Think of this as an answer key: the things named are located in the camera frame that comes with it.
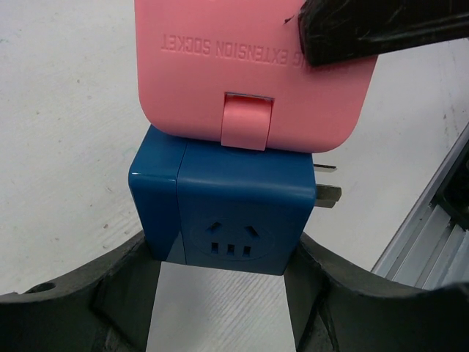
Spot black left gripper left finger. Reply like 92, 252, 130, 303
1, 232, 160, 351

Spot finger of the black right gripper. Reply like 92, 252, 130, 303
289, 0, 468, 67

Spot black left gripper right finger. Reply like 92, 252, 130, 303
284, 234, 468, 351

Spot pink extension socket plug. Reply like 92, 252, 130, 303
134, 1, 376, 153

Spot blue cube socket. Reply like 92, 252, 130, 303
128, 127, 341, 275

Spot aluminium mounting rail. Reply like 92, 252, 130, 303
372, 128, 468, 290

